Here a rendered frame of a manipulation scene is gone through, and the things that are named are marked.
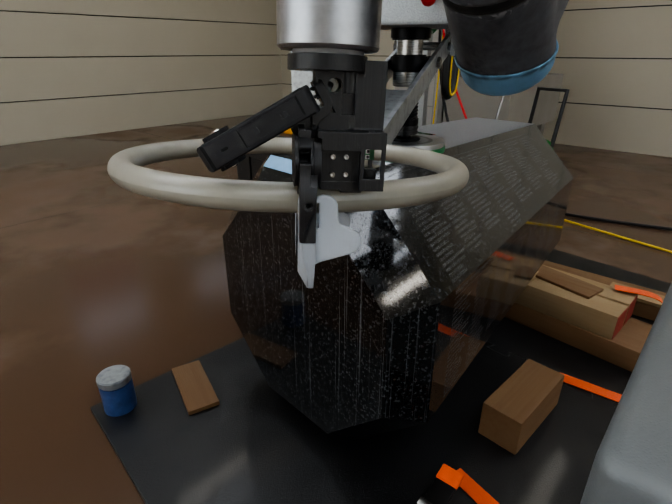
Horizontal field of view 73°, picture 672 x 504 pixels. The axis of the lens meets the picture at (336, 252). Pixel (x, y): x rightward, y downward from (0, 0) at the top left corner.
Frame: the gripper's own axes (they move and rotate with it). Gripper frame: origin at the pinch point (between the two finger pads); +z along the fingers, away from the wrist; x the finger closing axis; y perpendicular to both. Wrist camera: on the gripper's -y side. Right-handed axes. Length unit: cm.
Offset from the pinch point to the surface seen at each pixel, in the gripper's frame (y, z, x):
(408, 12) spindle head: 28, -34, 68
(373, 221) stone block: 19, 10, 51
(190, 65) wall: -132, -40, 749
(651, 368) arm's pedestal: 26.4, 2.3, -16.7
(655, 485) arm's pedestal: 18.9, 3.4, -26.0
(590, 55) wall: 358, -62, 477
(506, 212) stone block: 62, 14, 73
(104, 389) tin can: -55, 72, 80
